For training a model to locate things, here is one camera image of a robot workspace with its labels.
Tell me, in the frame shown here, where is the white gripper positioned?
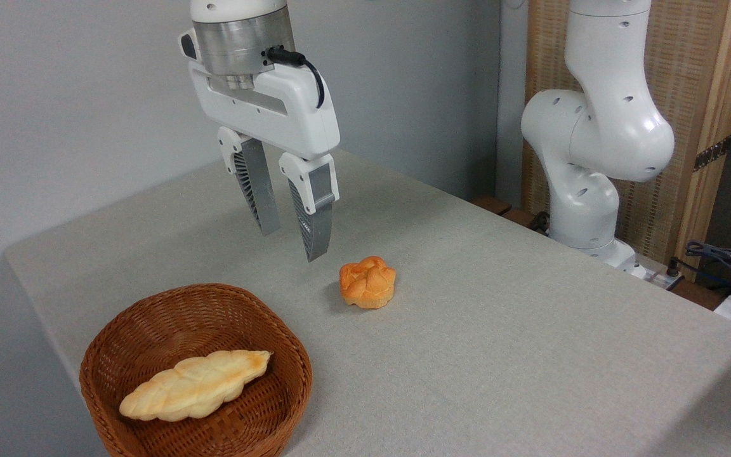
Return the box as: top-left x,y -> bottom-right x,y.
188,60 -> 341,263

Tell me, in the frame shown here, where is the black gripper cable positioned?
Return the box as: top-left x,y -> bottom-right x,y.
263,46 -> 327,110

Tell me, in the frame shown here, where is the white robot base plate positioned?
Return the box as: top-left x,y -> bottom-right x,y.
619,253 -> 685,291

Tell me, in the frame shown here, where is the round orange bread roll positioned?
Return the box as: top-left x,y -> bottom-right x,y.
339,256 -> 397,310

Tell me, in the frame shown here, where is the metal screen hinge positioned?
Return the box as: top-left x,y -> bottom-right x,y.
694,135 -> 731,173

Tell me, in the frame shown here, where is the long braided pale bread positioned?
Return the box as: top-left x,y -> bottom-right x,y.
119,349 -> 273,422

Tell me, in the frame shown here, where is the bundle of dark cables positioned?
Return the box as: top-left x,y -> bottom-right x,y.
685,240 -> 731,299

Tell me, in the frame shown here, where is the brown wicker basket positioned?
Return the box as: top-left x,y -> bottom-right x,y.
79,283 -> 313,457

